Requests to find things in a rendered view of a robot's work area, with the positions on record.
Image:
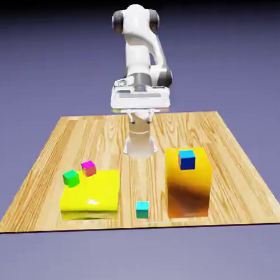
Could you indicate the large yellow box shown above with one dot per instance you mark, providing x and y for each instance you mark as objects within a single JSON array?
[{"x": 90, "y": 194}]

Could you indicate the large orange box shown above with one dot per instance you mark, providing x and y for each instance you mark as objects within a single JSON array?
[{"x": 188, "y": 186}]

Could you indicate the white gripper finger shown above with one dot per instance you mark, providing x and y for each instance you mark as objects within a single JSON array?
[
  {"x": 131, "y": 118},
  {"x": 149, "y": 117}
]

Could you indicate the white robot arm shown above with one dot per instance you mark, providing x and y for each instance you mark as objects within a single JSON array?
[{"x": 137, "y": 51}]

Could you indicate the small green cube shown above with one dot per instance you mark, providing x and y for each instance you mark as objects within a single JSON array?
[{"x": 71, "y": 178}]

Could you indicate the small blue cube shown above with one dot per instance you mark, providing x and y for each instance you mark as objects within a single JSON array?
[{"x": 187, "y": 160}]

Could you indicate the small magenta cube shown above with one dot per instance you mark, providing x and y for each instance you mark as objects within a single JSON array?
[{"x": 89, "y": 168}]

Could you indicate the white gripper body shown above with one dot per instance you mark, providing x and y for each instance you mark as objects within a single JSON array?
[{"x": 140, "y": 101}]

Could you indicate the small cyan cube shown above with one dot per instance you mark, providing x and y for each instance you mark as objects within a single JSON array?
[{"x": 142, "y": 209}]

